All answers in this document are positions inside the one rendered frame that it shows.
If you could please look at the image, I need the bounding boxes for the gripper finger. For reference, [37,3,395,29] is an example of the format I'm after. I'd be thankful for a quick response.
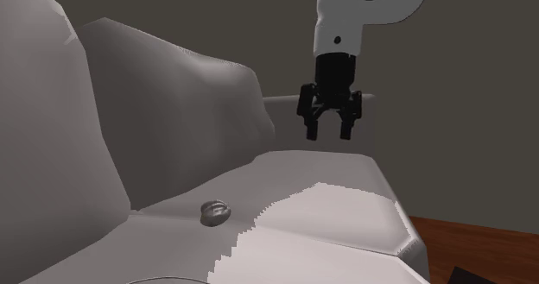
[335,90,364,141]
[295,83,327,142]

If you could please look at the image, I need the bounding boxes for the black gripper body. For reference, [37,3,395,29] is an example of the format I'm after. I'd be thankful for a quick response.
[314,52,358,107]

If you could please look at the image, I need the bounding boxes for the grey sofa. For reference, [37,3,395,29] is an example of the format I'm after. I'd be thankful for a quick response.
[0,0,431,284]

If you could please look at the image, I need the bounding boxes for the grey ridged oval object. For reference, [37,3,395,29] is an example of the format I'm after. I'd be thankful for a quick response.
[200,199,234,228]

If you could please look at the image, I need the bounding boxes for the dark robot stand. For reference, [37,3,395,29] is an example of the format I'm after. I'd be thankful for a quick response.
[445,265,501,284]

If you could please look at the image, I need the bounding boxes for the grey round dish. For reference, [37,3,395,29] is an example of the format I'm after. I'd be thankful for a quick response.
[125,275,210,284]

